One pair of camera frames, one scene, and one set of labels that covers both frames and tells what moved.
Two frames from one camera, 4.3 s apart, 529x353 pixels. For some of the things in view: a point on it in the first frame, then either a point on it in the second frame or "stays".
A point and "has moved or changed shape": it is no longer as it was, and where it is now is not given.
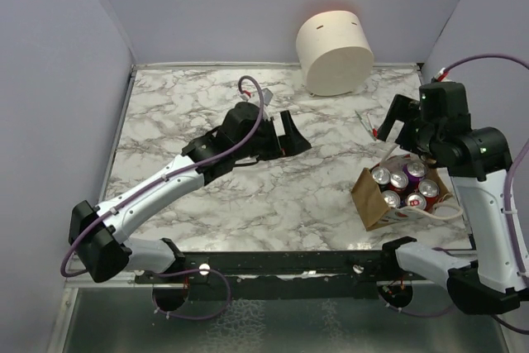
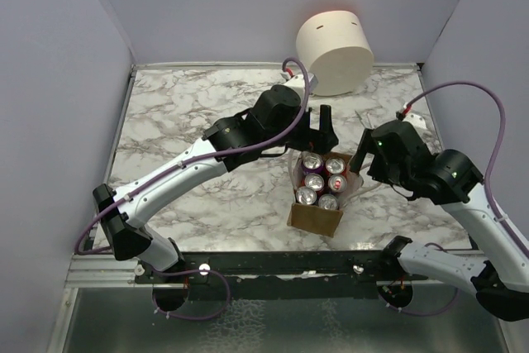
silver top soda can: (416, 199) -> (328, 201)
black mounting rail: (282, 275) stays
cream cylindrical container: (335, 54) stays
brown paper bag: (380, 209) -> (311, 218)
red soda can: (429, 189) has moved or changed shape
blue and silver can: (399, 179) has moved or changed shape
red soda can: (392, 198) -> (306, 195)
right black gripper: (403, 108) -> (375, 170)
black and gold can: (382, 175) has moved or changed shape
